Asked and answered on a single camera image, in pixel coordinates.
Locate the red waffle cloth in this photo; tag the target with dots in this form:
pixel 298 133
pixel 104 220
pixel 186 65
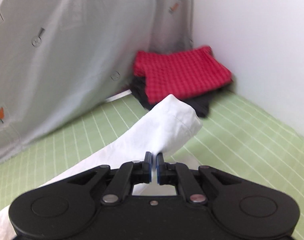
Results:
pixel 185 74

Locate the black folded garment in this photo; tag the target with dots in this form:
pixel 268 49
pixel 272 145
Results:
pixel 200 104

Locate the white pants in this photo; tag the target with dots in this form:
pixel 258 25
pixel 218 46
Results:
pixel 67 204

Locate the grey printed sheet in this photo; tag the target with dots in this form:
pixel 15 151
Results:
pixel 59 58

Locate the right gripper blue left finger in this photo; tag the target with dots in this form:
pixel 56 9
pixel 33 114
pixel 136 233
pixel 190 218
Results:
pixel 122 181

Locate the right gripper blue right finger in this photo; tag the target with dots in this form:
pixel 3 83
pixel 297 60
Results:
pixel 182 178

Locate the green grid mat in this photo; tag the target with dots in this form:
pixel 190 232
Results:
pixel 237 137

